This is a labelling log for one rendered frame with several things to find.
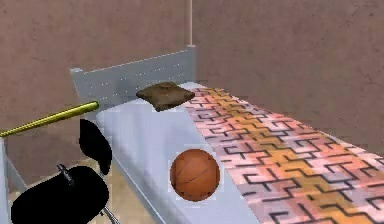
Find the brown pillow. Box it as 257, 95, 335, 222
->
135, 81, 196, 113

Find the grey bed with patterned blanket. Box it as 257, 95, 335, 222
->
69, 44, 384, 224

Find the orange basketball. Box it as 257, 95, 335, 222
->
169, 148, 221, 203

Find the yellow baseball bat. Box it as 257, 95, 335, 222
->
0, 100, 100, 139

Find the black office chair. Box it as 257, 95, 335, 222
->
10, 118, 122, 224

